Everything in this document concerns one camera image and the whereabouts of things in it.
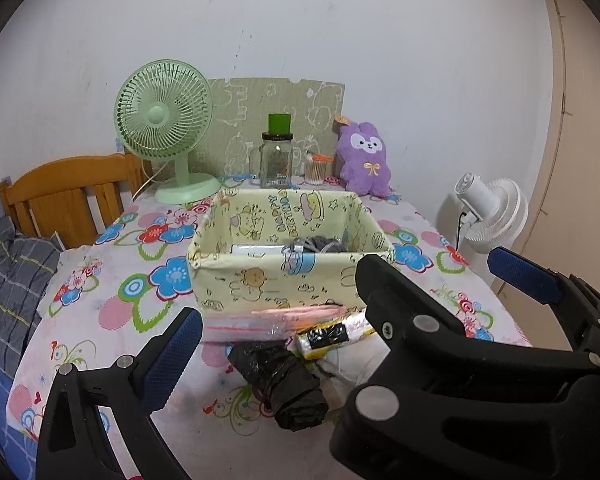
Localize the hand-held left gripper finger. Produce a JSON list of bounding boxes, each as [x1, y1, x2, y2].
[[36, 306, 204, 480]]

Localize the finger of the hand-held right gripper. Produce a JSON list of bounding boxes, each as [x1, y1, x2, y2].
[[329, 254, 600, 480], [487, 246, 600, 386]]

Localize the clear zip bag stack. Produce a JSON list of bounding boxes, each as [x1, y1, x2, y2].
[[202, 316, 301, 345]]

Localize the yellow black foil packet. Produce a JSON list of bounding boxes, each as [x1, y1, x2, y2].
[[295, 312, 377, 361]]

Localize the white plastic bag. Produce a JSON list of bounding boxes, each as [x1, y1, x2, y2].
[[317, 335, 392, 403]]

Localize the pink bag packet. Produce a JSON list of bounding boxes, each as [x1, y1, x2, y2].
[[250, 304, 347, 325]]

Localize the cartoon print fabric storage box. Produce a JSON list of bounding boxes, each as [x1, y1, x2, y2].
[[186, 187, 397, 331]]

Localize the black plastic bag roll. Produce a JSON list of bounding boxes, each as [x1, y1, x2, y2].
[[227, 342, 328, 431]]

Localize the white circulator fan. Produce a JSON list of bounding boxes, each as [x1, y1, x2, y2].
[[452, 172, 530, 257]]

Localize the floral tablecloth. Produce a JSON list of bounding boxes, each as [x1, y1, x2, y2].
[[0, 172, 536, 480]]

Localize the dark grey bundle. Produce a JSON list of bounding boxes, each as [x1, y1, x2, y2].
[[285, 234, 344, 257]]

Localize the beige door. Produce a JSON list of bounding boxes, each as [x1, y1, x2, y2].
[[490, 0, 600, 351]]

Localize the flat white packet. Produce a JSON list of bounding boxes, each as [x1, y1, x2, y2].
[[229, 242, 292, 259]]

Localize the purple plush bunny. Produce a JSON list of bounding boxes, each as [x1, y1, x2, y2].
[[334, 115, 394, 197]]

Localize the cotton swab container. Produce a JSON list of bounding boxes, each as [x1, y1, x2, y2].
[[305, 154, 334, 186]]

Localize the grey plaid bedding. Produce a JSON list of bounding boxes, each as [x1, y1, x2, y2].
[[0, 215, 65, 378]]

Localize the blue checked bed sheet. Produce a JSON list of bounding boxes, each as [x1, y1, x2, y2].
[[0, 375, 46, 480]]

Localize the glass jar with green cap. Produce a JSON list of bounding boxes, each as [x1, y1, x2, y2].
[[250, 114, 307, 190]]

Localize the wooden headboard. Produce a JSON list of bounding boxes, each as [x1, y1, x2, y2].
[[0, 152, 153, 251]]

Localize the green desk fan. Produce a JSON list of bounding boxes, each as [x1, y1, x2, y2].
[[114, 60, 222, 206]]

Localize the white fan cable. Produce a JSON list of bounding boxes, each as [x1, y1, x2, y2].
[[131, 159, 178, 204]]

